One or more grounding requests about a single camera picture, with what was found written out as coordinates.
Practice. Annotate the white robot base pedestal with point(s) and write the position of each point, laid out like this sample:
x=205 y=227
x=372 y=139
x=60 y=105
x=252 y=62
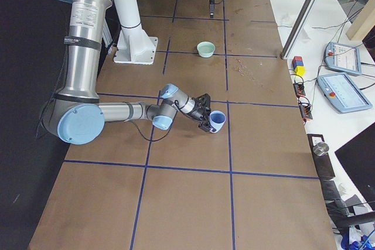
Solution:
x=134 y=46

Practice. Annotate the teach pendant tablet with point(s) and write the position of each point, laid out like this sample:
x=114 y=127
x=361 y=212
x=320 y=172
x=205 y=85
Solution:
x=343 y=93
x=341 y=57

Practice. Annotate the light green bowl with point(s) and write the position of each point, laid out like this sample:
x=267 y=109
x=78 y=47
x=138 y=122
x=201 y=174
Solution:
x=205 y=49

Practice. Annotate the yellow cube block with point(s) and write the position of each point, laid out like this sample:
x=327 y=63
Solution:
x=299 y=70

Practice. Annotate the wooden board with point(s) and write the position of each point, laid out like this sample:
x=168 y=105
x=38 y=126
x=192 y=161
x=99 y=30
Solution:
x=363 y=24

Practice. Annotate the far teach pendant tablet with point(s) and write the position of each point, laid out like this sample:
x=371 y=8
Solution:
x=341 y=57

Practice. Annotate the blue-grey plastic cup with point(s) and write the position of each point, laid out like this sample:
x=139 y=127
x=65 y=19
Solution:
x=216 y=119

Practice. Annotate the aluminium frame post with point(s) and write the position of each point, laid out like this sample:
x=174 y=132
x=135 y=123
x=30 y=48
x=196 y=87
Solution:
x=297 y=28

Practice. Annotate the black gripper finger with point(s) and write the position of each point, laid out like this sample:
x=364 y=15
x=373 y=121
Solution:
x=207 y=128
x=211 y=9

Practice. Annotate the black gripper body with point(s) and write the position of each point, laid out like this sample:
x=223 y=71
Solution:
x=196 y=113

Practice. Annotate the near teach pendant tablet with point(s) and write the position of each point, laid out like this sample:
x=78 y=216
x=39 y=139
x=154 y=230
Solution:
x=343 y=93

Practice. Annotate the black power adapter far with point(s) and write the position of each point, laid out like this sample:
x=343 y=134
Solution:
x=305 y=110

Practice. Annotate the black monitor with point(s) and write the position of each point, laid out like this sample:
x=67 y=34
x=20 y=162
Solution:
x=357 y=159

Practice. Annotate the metal cup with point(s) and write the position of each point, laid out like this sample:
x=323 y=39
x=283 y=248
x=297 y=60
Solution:
x=320 y=149

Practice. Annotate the black box under cup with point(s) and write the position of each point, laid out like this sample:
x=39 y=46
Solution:
x=322 y=163

